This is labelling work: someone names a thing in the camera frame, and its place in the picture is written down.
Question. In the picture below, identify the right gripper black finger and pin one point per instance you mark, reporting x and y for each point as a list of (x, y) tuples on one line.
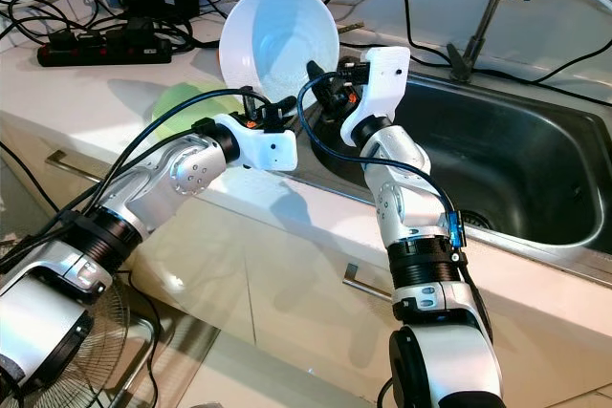
[(316, 71)]

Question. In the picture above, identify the white bowl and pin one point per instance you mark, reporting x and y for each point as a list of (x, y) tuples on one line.
[(277, 35)]

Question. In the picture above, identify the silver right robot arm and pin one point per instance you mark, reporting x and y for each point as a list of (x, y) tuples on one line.
[(397, 207)]

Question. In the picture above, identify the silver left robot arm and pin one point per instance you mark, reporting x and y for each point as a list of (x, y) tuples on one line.
[(186, 174)]

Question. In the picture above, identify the white kitchen cabinet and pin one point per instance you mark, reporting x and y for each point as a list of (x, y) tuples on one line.
[(287, 284)]

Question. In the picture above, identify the stainless steel kitchen sink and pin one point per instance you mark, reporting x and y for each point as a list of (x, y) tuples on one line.
[(526, 160)]

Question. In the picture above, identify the metal tipped chopstick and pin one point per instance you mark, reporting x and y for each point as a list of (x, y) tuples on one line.
[(352, 27)]

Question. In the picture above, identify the green plate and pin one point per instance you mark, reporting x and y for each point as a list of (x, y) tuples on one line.
[(182, 109)]

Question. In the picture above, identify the metal sink faucet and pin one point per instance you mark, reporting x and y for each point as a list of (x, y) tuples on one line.
[(461, 62)]

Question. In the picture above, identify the black power strip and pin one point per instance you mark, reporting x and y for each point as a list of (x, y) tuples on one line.
[(105, 53)]

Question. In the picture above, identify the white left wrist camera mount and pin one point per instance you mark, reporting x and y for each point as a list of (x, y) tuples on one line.
[(268, 150)]

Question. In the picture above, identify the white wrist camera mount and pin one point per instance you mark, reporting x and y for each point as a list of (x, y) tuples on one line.
[(268, 150), (387, 78)]

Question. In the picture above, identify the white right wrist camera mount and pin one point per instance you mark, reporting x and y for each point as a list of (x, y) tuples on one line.
[(387, 78)]

